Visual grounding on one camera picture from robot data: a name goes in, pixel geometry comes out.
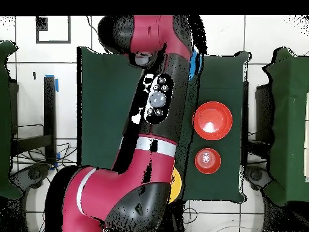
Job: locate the dark green table cloth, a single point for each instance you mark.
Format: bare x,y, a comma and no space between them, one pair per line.
108,108

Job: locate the neighbouring green table cloth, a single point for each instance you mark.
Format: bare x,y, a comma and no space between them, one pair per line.
289,120
4,120

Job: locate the black stand base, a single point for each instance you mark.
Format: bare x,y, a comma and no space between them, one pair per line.
31,174

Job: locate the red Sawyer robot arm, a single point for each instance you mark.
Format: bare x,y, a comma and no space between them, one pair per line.
115,188

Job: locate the small orange bowl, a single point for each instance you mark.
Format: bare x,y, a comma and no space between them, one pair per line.
207,160

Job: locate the black square floor marker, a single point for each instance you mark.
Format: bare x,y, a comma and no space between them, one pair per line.
41,24

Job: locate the blue tape strip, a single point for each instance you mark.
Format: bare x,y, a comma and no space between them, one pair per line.
56,84

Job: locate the large blue bowl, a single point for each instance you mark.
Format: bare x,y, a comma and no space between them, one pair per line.
194,65

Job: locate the grey stand base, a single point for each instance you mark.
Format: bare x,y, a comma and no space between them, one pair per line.
256,175

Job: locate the large yellow bowl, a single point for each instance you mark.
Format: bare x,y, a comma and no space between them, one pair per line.
176,184

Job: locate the large shallow orange bowl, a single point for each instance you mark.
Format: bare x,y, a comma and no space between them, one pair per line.
213,116

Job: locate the black table frame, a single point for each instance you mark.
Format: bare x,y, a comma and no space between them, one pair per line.
49,108

